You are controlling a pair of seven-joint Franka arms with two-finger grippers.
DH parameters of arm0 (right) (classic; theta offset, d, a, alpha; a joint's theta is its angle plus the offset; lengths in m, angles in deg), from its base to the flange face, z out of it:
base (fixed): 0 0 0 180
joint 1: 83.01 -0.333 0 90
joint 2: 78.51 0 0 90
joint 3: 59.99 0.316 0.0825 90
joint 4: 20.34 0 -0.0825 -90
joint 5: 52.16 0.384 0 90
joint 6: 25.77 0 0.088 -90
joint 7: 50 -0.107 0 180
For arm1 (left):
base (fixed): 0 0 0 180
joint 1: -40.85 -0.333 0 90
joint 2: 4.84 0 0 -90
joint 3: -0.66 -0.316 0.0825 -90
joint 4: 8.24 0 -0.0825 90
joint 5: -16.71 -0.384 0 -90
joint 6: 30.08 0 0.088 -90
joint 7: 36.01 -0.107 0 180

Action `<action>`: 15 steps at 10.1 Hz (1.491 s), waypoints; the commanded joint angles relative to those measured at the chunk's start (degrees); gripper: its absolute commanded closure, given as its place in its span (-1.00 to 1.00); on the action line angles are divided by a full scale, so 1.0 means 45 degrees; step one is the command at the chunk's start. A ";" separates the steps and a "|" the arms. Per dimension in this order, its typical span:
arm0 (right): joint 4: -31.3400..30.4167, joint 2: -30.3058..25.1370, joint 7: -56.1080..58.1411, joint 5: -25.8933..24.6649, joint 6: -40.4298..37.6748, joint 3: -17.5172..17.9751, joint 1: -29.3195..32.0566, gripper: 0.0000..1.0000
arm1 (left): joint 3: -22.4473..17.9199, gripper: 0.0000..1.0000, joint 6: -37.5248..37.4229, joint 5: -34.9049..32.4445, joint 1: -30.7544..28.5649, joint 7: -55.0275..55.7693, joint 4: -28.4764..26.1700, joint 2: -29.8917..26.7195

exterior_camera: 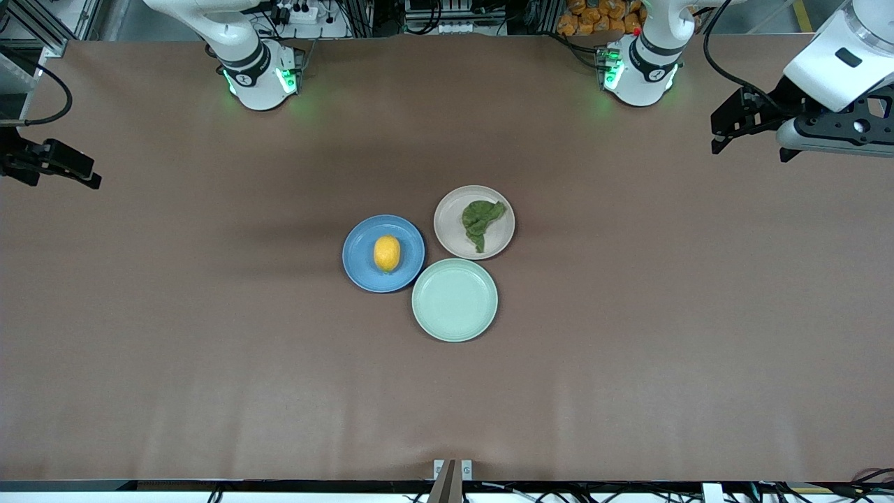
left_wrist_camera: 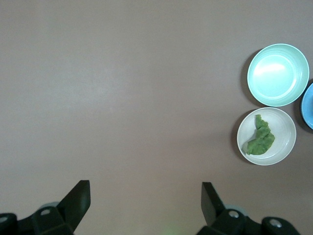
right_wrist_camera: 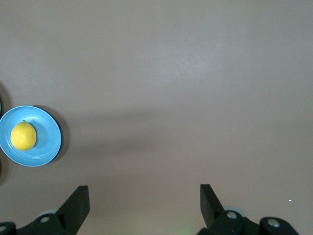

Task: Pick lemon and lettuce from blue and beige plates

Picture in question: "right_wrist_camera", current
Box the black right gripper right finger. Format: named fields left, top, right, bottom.
left=197, top=184, right=300, bottom=235

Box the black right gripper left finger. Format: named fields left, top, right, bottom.
left=0, top=185, right=90, bottom=235

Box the yellow lemon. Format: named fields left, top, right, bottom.
left=10, top=120, right=37, bottom=152

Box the blue plate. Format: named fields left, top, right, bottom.
left=0, top=105, right=62, bottom=167

